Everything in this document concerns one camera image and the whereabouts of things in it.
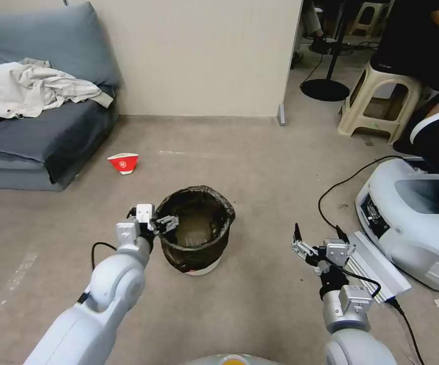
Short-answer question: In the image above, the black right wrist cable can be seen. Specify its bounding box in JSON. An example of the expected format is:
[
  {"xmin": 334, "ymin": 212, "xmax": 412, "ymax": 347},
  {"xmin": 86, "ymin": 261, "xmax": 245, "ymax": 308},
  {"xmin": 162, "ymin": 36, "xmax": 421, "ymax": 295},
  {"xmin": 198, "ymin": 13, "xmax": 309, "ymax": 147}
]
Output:
[{"xmin": 333, "ymin": 265, "xmax": 426, "ymax": 365}]

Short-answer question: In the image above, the white trash can black liner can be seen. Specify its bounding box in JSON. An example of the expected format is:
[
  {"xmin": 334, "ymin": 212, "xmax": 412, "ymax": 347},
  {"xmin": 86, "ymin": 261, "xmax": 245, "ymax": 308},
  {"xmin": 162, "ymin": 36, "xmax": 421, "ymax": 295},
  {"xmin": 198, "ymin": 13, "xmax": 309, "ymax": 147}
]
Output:
[{"xmin": 154, "ymin": 185, "xmax": 237, "ymax": 277}]

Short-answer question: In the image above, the silver ribbed aluminium box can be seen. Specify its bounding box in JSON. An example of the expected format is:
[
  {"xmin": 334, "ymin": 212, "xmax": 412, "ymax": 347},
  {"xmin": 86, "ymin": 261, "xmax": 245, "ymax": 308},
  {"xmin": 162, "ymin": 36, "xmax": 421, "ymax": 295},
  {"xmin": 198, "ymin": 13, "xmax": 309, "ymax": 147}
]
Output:
[{"xmin": 345, "ymin": 230, "xmax": 413, "ymax": 305}]

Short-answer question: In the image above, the black floor cable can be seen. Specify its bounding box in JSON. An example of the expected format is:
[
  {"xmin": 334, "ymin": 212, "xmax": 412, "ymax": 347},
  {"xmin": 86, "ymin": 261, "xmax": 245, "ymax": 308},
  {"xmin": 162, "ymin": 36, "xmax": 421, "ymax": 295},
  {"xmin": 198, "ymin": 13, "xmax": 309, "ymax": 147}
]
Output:
[{"xmin": 318, "ymin": 155, "xmax": 396, "ymax": 230}]

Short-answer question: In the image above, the red paper cup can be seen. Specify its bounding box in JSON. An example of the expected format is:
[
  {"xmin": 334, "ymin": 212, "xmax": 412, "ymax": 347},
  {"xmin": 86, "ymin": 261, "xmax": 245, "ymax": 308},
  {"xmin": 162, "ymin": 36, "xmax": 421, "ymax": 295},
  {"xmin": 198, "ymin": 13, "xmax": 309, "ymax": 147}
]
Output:
[{"xmin": 107, "ymin": 152, "xmax": 141, "ymax": 176}]

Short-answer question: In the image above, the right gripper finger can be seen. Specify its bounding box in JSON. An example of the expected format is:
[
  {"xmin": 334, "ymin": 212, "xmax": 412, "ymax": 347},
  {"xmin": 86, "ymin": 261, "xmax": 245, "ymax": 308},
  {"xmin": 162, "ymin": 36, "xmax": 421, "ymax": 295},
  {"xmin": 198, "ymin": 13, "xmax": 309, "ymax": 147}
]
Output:
[
  {"xmin": 335, "ymin": 225, "xmax": 352, "ymax": 244},
  {"xmin": 290, "ymin": 223, "xmax": 318, "ymax": 262}
]

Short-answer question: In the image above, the beige crumpled cloth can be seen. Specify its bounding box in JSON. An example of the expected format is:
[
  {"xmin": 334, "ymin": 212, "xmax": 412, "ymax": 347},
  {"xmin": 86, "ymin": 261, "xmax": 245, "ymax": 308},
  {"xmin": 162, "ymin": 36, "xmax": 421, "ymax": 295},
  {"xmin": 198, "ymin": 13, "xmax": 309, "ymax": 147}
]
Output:
[{"xmin": 0, "ymin": 57, "xmax": 114, "ymax": 129}]

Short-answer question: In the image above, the black round floor stand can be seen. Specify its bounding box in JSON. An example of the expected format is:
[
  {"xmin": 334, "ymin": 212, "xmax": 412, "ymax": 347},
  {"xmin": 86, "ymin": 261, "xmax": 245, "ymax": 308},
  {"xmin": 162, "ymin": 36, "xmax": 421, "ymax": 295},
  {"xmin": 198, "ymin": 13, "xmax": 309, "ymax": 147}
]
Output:
[{"xmin": 299, "ymin": 0, "xmax": 351, "ymax": 102}]

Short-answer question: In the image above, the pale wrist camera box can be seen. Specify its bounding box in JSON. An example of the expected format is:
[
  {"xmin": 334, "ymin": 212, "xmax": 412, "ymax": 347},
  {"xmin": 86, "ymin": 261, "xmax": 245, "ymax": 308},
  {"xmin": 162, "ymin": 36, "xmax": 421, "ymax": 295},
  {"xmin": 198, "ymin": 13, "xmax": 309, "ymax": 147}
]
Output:
[
  {"xmin": 136, "ymin": 203, "xmax": 156, "ymax": 224},
  {"xmin": 324, "ymin": 238, "xmax": 357, "ymax": 269}
]

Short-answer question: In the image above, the person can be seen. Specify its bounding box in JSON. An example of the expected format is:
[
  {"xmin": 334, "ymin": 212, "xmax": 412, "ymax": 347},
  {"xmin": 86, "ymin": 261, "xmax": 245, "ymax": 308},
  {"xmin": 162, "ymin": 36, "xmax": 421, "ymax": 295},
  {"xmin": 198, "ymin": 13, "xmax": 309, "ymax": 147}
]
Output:
[
  {"xmin": 290, "ymin": 0, "xmax": 339, "ymax": 70},
  {"xmin": 370, "ymin": 0, "xmax": 439, "ymax": 156}
]

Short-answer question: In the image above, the beige plastic stool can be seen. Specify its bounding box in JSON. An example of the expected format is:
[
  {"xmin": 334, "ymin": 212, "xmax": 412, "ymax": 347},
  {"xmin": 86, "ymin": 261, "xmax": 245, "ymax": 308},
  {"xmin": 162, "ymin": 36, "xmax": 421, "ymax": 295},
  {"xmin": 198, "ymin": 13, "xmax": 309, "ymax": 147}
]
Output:
[
  {"xmin": 336, "ymin": 60, "xmax": 434, "ymax": 145},
  {"xmin": 350, "ymin": 1, "xmax": 394, "ymax": 37}
]

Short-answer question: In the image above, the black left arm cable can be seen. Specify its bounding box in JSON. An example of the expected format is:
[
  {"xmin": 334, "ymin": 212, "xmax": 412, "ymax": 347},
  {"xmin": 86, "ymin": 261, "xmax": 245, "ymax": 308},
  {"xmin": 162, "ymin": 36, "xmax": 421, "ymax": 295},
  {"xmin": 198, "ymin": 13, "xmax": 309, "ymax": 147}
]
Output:
[{"xmin": 91, "ymin": 242, "xmax": 118, "ymax": 271}]

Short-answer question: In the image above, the grey blue sofa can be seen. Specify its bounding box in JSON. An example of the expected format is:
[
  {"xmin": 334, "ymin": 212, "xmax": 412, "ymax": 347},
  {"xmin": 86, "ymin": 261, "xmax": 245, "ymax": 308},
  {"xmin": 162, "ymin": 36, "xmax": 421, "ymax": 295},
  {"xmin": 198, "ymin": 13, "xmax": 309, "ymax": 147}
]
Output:
[{"xmin": 0, "ymin": 1, "xmax": 122, "ymax": 192}]

